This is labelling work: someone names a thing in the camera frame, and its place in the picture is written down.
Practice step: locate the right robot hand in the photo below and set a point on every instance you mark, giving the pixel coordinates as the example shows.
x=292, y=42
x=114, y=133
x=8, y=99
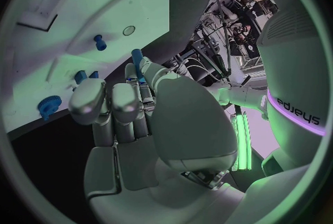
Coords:
x=187, y=120

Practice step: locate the blue peg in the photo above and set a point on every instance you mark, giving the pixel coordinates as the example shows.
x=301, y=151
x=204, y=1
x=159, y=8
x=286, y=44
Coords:
x=137, y=61

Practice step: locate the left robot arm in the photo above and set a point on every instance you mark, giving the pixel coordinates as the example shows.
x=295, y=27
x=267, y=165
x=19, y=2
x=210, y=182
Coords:
x=244, y=95

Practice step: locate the glowing light bar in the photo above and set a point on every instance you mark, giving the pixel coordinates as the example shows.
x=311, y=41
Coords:
x=242, y=140

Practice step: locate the blue block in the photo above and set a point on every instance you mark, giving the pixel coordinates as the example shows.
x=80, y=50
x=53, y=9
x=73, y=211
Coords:
x=80, y=76
x=94, y=75

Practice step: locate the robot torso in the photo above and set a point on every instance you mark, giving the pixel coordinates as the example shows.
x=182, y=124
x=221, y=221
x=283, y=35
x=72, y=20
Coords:
x=291, y=74

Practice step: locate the blue plug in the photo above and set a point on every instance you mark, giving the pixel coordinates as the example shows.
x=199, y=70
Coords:
x=100, y=43

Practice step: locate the blue gear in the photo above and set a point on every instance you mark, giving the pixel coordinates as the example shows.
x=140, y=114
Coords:
x=49, y=106

